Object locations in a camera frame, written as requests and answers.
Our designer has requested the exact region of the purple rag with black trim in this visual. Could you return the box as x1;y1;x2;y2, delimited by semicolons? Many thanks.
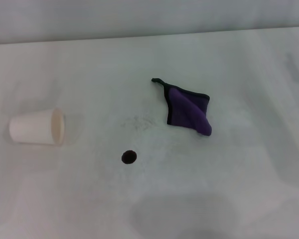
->
151;78;213;137

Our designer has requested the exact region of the white paper cup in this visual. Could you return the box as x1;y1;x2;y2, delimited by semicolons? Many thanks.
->
8;107;65;146

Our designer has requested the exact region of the black liquid stain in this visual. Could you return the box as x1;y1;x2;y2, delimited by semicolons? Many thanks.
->
121;150;138;165

